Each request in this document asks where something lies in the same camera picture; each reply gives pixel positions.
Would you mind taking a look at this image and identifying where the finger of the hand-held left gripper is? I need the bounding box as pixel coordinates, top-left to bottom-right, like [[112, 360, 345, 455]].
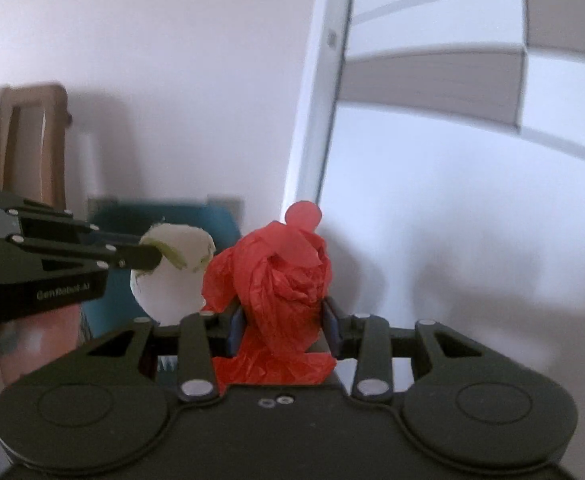
[[5, 199, 146, 248], [7, 234, 164, 272]]

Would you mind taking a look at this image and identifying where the red plastic bag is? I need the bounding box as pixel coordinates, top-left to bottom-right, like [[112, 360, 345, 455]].
[[200, 201, 337, 396]]

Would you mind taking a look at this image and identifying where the white paper cup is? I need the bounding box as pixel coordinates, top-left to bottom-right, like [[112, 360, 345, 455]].
[[130, 220, 217, 326]]

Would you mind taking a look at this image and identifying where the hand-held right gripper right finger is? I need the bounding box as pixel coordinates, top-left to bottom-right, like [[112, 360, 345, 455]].
[[321, 296, 488, 403]]

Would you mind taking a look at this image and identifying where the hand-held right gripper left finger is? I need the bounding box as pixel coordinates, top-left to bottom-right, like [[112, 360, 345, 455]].
[[85, 307, 247, 403]]

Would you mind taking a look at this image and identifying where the white door frame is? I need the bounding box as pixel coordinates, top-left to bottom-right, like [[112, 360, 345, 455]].
[[281, 0, 362, 211]]

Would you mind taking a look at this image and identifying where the white grey panelled door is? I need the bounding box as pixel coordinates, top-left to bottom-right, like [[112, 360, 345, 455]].
[[323, 0, 585, 181]]

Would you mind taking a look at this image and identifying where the person's left hand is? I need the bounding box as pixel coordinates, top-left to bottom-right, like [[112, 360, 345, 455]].
[[0, 304, 92, 386]]

